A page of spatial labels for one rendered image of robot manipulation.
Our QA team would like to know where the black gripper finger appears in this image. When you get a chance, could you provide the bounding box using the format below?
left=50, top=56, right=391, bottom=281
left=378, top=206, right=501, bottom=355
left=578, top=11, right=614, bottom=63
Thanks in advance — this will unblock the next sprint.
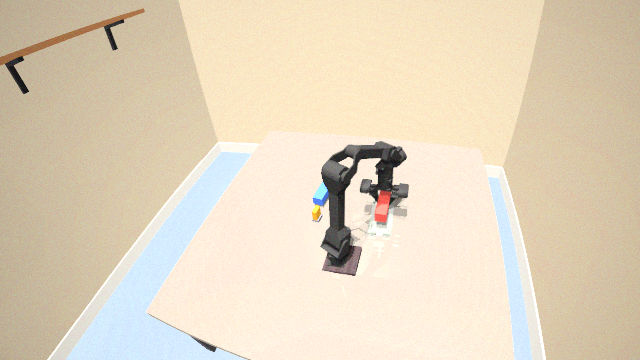
left=369, top=190, right=379, bottom=203
left=389, top=193, right=399, bottom=205

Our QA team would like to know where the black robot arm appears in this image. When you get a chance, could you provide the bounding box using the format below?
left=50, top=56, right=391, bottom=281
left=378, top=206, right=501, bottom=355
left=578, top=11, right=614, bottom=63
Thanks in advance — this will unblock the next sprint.
left=320, top=141, right=407, bottom=267

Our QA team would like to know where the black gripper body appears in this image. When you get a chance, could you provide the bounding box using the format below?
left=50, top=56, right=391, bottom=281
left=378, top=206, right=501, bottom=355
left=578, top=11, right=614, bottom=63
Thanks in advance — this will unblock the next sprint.
left=360, top=174, right=409, bottom=198

